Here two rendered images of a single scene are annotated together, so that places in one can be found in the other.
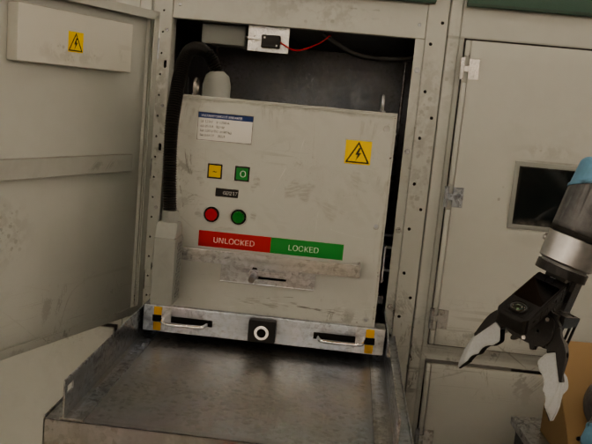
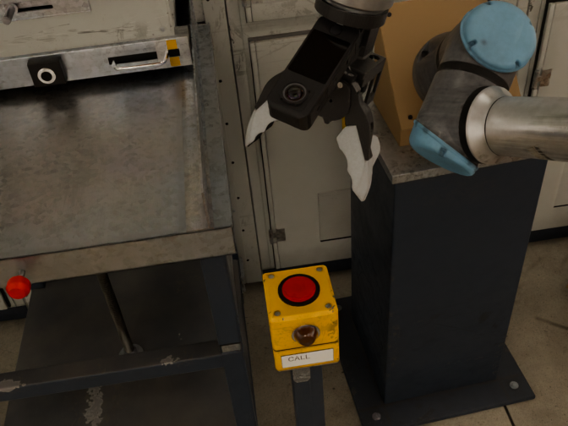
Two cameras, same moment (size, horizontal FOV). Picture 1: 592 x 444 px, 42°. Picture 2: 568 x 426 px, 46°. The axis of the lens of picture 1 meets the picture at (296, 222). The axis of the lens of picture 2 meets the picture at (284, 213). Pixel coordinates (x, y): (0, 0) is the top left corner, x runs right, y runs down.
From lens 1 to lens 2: 0.52 m
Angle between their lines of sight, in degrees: 33
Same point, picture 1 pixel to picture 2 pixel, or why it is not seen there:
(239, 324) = (19, 70)
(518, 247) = not seen: outside the picture
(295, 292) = (70, 18)
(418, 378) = (245, 59)
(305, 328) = (95, 56)
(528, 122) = not seen: outside the picture
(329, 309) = (116, 28)
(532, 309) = (314, 92)
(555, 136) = not seen: outside the picture
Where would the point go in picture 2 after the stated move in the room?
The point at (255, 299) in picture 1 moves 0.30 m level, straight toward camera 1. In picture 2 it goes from (26, 37) to (16, 122)
